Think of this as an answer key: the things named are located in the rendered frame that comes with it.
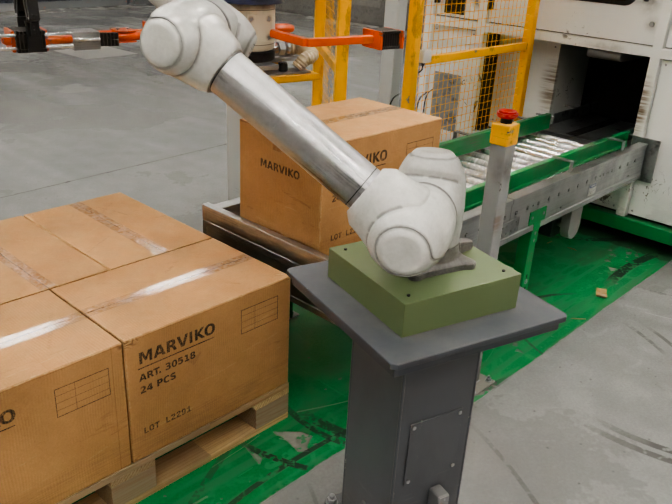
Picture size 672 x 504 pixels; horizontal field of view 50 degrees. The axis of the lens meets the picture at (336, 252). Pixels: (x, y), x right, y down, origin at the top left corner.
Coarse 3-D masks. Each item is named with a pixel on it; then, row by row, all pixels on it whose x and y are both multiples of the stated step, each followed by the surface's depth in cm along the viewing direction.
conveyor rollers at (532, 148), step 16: (528, 144) 384; (544, 144) 387; (560, 144) 390; (576, 144) 393; (464, 160) 358; (480, 160) 354; (528, 160) 357; (592, 160) 363; (480, 176) 333; (512, 192) 314
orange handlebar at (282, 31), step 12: (276, 24) 216; (288, 24) 217; (48, 36) 178; (60, 36) 179; (120, 36) 187; (132, 36) 189; (276, 36) 203; (288, 36) 197; (300, 36) 195; (336, 36) 198; (348, 36) 199; (360, 36) 201; (372, 36) 203
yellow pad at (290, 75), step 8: (280, 64) 209; (272, 72) 208; (280, 72) 209; (288, 72) 209; (296, 72) 210; (304, 72) 211; (312, 72) 213; (280, 80) 206; (288, 80) 207; (296, 80) 209; (304, 80) 210; (312, 80) 212
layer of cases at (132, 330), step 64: (0, 256) 232; (64, 256) 234; (128, 256) 236; (192, 256) 239; (0, 320) 196; (64, 320) 198; (128, 320) 199; (192, 320) 205; (256, 320) 224; (0, 384) 170; (64, 384) 180; (128, 384) 195; (192, 384) 213; (256, 384) 234; (0, 448) 173; (64, 448) 186; (128, 448) 202
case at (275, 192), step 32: (352, 128) 240; (384, 128) 242; (416, 128) 250; (256, 160) 244; (288, 160) 232; (384, 160) 243; (256, 192) 248; (288, 192) 237; (320, 192) 226; (288, 224) 241; (320, 224) 230
